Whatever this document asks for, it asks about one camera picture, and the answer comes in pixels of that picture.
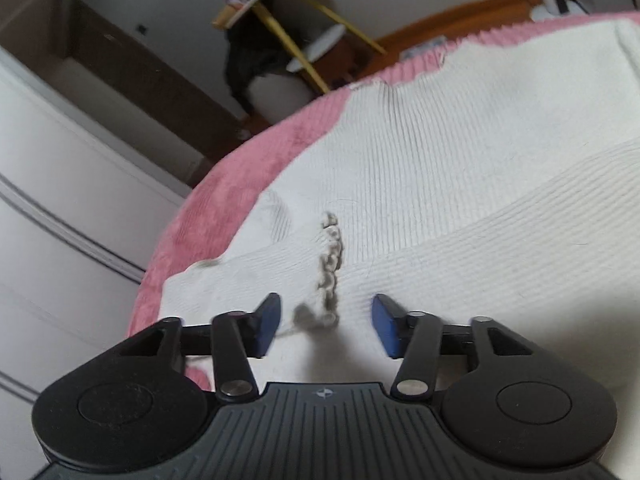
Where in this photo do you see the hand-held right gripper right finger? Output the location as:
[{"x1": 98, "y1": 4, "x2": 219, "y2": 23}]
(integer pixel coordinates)
[{"x1": 371, "y1": 294, "x2": 533, "y2": 402}]

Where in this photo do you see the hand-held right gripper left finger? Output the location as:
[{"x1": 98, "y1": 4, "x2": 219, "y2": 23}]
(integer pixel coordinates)
[{"x1": 119, "y1": 292, "x2": 282, "y2": 404}]

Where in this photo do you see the white knit sweater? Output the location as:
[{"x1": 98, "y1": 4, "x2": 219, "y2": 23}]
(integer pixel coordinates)
[{"x1": 162, "y1": 16, "x2": 640, "y2": 480}]

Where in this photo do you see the pink ribbed blanket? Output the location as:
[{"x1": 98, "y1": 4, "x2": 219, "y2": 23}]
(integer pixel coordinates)
[{"x1": 127, "y1": 10, "x2": 640, "y2": 392}]

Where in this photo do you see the white round bin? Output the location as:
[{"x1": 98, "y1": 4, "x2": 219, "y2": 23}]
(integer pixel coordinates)
[{"x1": 247, "y1": 67, "x2": 322, "y2": 126}]

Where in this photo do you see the white wardrobe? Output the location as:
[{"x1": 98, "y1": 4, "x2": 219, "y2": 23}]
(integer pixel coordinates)
[{"x1": 0, "y1": 45, "x2": 195, "y2": 466}]

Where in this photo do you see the dark hanging cloth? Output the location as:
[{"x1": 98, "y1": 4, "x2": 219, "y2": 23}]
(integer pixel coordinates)
[{"x1": 222, "y1": 0, "x2": 301, "y2": 117}]

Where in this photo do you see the yellow-legged shelf rack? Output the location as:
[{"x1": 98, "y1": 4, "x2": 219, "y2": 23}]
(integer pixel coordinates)
[{"x1": 184, "y1": 0, "x2": 388, "y2": 95}]

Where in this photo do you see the brown door frame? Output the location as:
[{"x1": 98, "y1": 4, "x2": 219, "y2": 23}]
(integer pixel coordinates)
[{"x1": 0, "y1": 0, "x2": 251, "y2": 188}]

